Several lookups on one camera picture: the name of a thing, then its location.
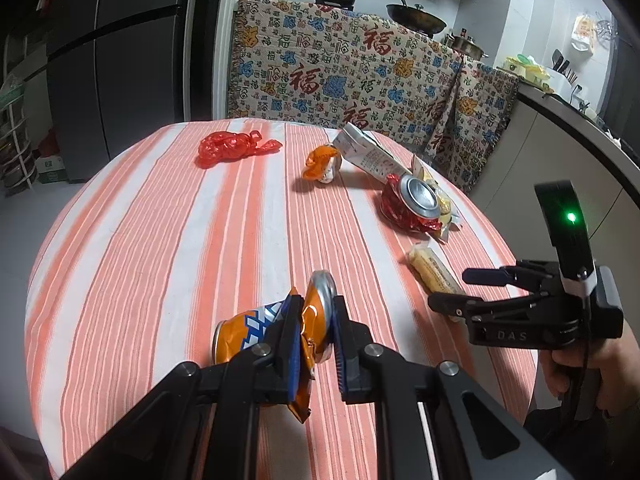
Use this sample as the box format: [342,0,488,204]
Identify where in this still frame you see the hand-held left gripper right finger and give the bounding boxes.
[331,295,576,480]

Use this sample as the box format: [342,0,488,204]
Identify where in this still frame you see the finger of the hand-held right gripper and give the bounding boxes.
[462,260,558,291]
[427,290,546,323]

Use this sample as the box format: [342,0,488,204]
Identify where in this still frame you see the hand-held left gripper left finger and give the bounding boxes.
[60,292,308,480]

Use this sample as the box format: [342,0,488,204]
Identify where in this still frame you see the pale yellow snack packet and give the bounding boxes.
[407,241,466,321]

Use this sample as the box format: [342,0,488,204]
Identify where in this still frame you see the crushed orange drink can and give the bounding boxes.
[212,270,338,423]

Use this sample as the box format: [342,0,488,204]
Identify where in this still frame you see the crushed red drink can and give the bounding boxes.
[381,172,443,233]

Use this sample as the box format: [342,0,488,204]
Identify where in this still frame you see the green white milk carton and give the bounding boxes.
[332,122,413,184]

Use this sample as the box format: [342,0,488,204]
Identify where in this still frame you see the person's right hand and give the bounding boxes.
[539,331,640,417]

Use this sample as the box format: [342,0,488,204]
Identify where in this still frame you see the yellow wrapper under red can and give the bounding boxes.
[411,156,463,245]

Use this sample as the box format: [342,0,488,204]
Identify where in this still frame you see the person's dark pants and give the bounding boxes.
[522,405,640,480]

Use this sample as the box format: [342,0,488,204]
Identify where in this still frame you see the kitchen counter cabinet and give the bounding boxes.
[492,82,640,281]

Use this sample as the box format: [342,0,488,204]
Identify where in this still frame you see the narrow printed cloth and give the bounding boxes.
[425,55,521,196]

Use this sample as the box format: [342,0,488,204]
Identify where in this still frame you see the small orange snack wrapper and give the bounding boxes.
[301,143,343,184]

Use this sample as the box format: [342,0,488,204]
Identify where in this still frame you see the white utensil holder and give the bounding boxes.
[547,50,583,101]

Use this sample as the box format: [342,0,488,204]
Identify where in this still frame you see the yellow green plastic containers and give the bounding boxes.
[502,54,551,86]

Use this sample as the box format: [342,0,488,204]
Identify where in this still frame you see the red plastic bag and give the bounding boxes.
[196,130,282,169]

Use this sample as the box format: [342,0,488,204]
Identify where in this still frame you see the steel cooking pot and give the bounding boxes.
[442,30,490,58]

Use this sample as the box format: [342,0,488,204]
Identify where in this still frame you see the dark window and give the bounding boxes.
[600,10,640,146]

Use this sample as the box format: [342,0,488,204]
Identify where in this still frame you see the white orange plastic bag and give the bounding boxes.
[570,12,598,53]

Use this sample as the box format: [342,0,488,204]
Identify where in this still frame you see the large printed cloth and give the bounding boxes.
[226,0,466,161]

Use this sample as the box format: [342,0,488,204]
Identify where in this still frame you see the black wok with lid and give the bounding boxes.
[386,0,447,36]

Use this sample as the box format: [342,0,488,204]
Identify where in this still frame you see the green white cardboard box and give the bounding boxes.
[36,154,68,184]

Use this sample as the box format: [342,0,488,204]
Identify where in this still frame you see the dark grey refrigerator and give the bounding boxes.
[42,0,201,186]

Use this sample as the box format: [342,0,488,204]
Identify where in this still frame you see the white tiered storage rack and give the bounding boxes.
[0,50,38,196]

